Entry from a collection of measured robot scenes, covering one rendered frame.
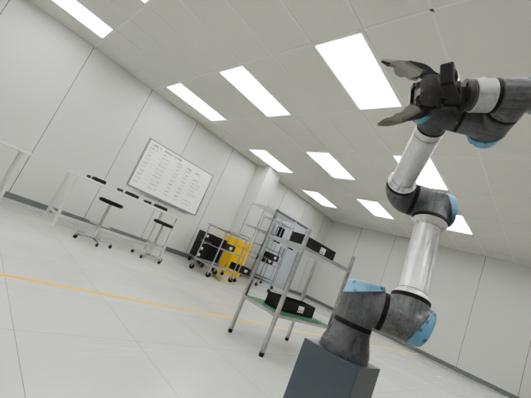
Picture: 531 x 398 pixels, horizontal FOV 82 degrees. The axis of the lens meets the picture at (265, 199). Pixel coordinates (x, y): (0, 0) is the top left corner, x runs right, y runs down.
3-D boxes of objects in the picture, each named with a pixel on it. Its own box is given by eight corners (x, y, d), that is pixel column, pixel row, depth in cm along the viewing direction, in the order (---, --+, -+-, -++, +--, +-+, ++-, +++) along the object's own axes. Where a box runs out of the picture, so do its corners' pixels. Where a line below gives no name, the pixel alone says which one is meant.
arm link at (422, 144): (380, 186, 122) (426, 82, 81) (408, 195, 119) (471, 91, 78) (372, 209, 117) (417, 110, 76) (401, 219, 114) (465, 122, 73)
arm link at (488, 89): (498, 107, 65) (501, 69, 65) (476, 106, 65) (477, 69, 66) (480, 117, 72) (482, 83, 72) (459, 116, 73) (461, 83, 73)
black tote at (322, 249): (302, 246, 279) (306, 234, 281) (288, 242, 291) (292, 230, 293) (332, 262, 317) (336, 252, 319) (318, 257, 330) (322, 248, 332)
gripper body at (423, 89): (405, 117, 76) (457, 118, 74) (416, 106, 67) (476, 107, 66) (407, 87, 76) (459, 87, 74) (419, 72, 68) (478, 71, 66)
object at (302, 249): (227, 330, 274) (273, 218, 293) (286, 339, 334) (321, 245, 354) (260, 357, 241) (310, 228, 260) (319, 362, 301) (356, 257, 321)
